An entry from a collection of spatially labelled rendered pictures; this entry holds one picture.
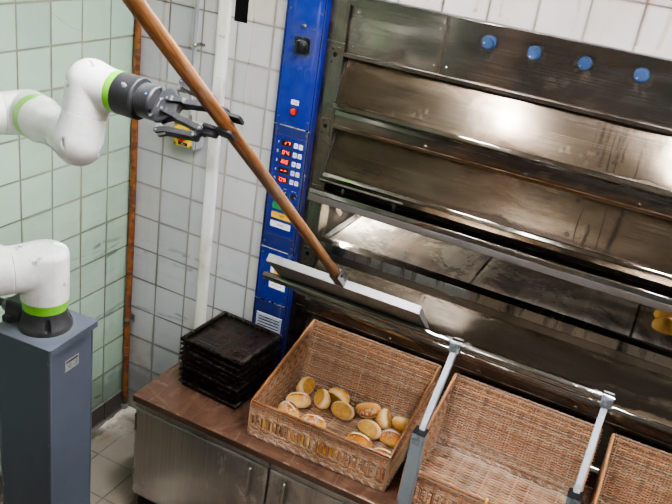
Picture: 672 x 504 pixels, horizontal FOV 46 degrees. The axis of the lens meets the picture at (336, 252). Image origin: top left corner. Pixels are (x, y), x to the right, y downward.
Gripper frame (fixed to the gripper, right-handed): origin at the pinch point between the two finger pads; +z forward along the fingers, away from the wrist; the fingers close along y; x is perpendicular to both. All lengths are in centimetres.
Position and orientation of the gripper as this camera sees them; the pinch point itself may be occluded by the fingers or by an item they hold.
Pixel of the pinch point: (223, 123)
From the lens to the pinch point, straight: 165.5
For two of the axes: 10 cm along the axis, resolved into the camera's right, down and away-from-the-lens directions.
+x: -2.3, -3.4, -9.1
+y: -4.0, 8.9, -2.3
